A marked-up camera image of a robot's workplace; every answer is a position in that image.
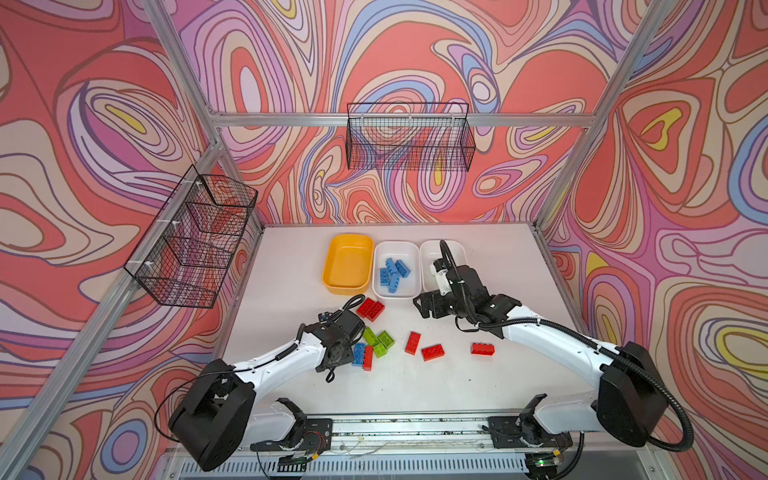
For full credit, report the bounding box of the blue lego mid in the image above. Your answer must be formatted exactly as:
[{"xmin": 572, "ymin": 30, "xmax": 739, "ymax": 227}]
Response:
[{"xmin": 395, "ymin": 260, "xmax": 411, "ymax": 278}]

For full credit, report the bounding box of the blue lego cluster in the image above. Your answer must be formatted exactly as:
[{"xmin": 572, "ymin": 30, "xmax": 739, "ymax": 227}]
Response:
[{"xmin": 379, "ymin": 268, "xmax": 391, "ymax": 286}]

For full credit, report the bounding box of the blue lego pair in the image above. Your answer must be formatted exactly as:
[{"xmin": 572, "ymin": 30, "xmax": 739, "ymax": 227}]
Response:
[{"xmin": 385, "ymin": 258, "xmax": 399, "ymax": 275}]

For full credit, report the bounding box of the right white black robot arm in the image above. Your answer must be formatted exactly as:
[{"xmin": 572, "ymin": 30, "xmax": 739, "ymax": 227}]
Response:
[{"xmin": 413, "ymin": 240, "xmax": 695, "ymax": 453}]

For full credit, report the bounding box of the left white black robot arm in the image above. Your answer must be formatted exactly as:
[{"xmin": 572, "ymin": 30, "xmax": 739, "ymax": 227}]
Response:
[{"xmin": 153, "ymin": 294, "xmax": 366, "ymax": 472}]

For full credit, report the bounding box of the red double lego near bins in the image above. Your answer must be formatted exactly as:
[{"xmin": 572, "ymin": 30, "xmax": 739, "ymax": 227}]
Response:
[{"xmin": 356, "ymin": 298, "xmax": 385, "ymax": 322}]

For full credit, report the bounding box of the green lego cluster centre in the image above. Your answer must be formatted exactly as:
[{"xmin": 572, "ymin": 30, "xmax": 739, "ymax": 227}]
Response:
[{"xmin": 363, "ymin": 327, "xmax": 395, "ymax": 358}]

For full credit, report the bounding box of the right white plastic bin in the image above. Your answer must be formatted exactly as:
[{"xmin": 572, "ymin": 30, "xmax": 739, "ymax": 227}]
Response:
[{"xmin": 419, "ymin": 240, "xmax": 468, "ymax": 292}]

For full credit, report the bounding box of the white plastic bin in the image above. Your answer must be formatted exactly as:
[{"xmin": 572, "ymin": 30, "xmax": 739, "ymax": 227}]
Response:
[
  {"xmin": 419, "ymin": 240, "xmax": 468, "ymax": 292},
  {"xmin": 372, "ymin": 241, "xmax": 421, "ymax": 303}
]

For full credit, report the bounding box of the yellow plastic bin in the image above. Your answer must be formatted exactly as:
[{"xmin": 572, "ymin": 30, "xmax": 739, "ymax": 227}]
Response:
[{"xmin": 322, "ymin": 234, "xmax": 374, "ymax": 296}]

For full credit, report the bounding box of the middle white plastic bin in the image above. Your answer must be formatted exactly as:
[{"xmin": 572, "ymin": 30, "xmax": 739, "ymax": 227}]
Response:
[{"xmin": 372, "ymin": 241, "xmax": 421, "ymax": 303}]

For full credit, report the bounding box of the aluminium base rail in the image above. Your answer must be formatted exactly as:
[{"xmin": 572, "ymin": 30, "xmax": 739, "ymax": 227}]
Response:
[{"xmin": 234, "ymin": 405, "xmax": 578, "ymax": 456}]

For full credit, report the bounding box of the back black wire basket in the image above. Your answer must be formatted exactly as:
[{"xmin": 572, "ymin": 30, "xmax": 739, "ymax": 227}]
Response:
[{"xmin": 345, "ymin": 100, "xmax": 476, "ymax": 172}]

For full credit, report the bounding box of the black wire basket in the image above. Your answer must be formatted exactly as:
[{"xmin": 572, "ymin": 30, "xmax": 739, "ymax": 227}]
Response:
[
  {"xmin": 123, "ymin": 166, "xmax": 258, "ymax": 309},
  {"xmin": 345, "ymin": 100, "xmax": 476, "ymax": 172}
]

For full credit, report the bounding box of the left black wire basket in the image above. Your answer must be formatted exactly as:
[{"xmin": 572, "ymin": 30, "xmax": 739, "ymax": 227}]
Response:
[{"xmin": 123, "ymin": 166, "xmax": 258, "ymax": 309}]

